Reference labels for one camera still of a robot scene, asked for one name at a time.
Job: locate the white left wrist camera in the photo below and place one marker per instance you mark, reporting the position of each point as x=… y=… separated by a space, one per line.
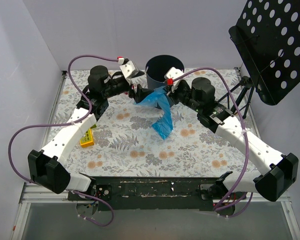
x=128 y=68

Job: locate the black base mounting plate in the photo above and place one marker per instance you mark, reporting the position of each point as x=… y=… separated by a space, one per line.
x=163 y=193

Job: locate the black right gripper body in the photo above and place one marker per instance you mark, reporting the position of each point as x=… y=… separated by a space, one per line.
x=173 y=92

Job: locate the dark grey trash bin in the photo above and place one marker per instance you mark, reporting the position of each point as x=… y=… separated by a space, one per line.
x=157 y=67

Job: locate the yellow toy block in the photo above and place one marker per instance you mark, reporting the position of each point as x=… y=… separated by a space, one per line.
x=88 y=140

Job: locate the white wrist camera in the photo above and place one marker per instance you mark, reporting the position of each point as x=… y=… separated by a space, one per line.
x=128 y=68
x=171 y=78

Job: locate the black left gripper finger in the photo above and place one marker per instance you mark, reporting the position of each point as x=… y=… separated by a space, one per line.
x=134 y=78
x=141 y=93

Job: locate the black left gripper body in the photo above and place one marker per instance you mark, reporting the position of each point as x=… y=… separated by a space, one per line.
x=133 y=91

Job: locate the blue plastic trash bag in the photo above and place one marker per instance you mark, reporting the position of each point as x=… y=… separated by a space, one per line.
x=158 y=100

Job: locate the floral patterned table mat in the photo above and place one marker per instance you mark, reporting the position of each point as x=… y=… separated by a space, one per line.
x=125 y=144

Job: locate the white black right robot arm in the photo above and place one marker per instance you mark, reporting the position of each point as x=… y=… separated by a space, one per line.
x=276 y=171

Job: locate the black perforated music stand tray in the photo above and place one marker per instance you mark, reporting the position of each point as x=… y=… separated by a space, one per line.
x=267 y=38

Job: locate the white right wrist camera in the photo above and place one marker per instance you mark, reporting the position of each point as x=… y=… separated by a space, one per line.
x=171 y=78

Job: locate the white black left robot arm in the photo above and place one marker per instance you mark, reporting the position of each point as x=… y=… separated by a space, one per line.
x=47 y=166

